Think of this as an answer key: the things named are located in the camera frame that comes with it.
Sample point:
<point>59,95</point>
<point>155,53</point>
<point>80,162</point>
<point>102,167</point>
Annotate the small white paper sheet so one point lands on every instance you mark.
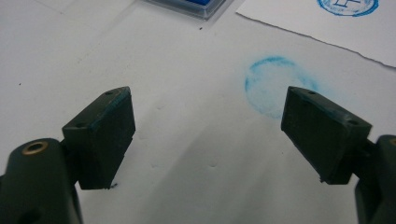
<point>311,25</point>

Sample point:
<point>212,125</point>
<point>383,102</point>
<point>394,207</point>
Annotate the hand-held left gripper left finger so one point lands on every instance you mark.
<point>102,140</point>

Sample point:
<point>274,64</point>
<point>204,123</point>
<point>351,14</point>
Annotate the large white table cover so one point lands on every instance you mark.
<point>186,93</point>

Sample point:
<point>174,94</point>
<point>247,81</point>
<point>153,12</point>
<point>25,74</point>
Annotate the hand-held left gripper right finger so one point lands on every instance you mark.
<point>323,137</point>

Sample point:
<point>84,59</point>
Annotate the blue ink pad clear lid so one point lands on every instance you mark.
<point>199,7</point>

